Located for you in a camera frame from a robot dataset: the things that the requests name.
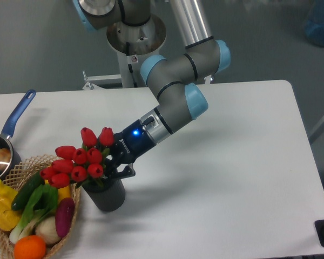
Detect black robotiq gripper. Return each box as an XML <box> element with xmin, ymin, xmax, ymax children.
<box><xmin>105</xmin><ymin>119</ymin><xmax>157</xmax><ymax>179</ymax></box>

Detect red tulip bouquet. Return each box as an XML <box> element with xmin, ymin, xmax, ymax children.
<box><xmin>39</xmin><ymin>127</ymin><xmax>114</xmax><ymax>189</ymax></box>

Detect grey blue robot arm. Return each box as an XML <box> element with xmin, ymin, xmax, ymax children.
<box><xmin>73</xmin><ymin>1</ymin><xmax>231</xmax><ymax>180</ymax></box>

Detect dark grey ribbed vase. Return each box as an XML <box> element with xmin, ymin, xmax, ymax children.
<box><xmin>82</xmin><ymin>175</ymin><xmax>126</xmax><ymax>213</ymax></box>

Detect yellow lemon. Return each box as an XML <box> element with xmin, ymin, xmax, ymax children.
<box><xmin>44</xmin><ymin>179</ymin><xmax>71</xmax><ymax>203</ymax></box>

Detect purple eggplant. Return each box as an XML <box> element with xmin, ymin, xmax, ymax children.
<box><xmin>55</xmin><ymin>197</ymin><xmax>75</xmax><ymax>238</ymax></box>

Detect green bok choy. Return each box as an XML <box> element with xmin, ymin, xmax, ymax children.
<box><xmin>9</xmin><ymin>185</ymin><xmax>58</xmax><ymax>244</ymax></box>

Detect white garlic bulb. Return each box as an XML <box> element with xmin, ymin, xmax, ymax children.
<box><xmin>35</xmin><ymin>216</ymin><xmax>61</xmax><ymax>245</ymax></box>

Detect green cucumber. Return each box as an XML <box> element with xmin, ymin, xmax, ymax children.
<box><xmin>11</xmin><ymin>173</ymin><xmax>44</xmax><ymax>211</ymax></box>

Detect orange mandarin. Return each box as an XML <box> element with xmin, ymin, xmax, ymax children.
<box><xmin>13</xmin><ymin>235</ymin><xmax>46</xmax><ymax>258</ymax></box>

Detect yellow bell pepper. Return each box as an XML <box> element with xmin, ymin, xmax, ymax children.
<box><xmin>0</xmin><ymin>179</ymin><xmax>22</xmax><ymax>231</ymax></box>

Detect woven wicker basket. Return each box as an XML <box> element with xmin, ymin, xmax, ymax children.
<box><xmin>0</xmin><ymin>155</ymin><xmax>80</xmax><ymax>258</ymax></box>

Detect blue translucent bag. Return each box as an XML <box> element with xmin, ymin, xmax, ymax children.
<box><xmin>303</xmin><ymin>1</ymin><xmax>324</xmax><ymax>47</ymax></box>

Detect blue handled saucepan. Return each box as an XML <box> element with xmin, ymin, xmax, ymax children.
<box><xmin>0</xmin><ymin>90</ymin><xmax>36</xmax><ymax>180</ymax></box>

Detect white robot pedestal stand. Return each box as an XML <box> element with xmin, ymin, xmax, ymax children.
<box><xmin>82</xmin><ymin>15</ymin><xmax>214</xmax><ymax>91</ymax></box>

